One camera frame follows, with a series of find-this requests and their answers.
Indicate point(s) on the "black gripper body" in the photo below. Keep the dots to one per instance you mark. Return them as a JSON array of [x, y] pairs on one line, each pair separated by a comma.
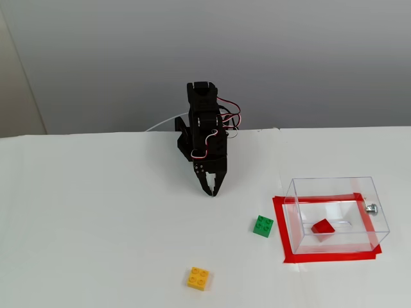
[[214, 167]]

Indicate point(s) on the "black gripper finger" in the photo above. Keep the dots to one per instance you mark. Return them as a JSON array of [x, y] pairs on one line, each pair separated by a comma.
[[201, 178], [221, 183]]

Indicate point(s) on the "red lego brick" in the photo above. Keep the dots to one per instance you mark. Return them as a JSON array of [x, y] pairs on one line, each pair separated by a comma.
[[323, 227]]

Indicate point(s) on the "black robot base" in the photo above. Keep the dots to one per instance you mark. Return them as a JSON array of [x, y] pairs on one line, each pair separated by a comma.
[[182, 141]]

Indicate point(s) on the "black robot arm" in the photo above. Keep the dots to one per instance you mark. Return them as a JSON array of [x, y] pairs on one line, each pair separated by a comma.
[[202, 106]]

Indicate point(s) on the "green lego brick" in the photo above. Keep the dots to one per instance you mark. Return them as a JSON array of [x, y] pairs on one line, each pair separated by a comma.
[[263, 226]]

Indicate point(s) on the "yellow lego brick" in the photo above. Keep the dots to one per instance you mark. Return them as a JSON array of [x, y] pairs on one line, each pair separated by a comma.
[[199, 278]]

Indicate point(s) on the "transparent plastic box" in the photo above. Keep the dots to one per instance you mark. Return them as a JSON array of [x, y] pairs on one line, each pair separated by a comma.
[[337, 248]]

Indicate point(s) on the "silver metal bolt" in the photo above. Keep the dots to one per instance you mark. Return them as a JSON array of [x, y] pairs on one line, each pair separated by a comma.
[[372, 209]]

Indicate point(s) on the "red tape frame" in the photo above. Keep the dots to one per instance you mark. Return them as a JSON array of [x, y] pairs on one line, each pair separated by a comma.
[[330, 257]]

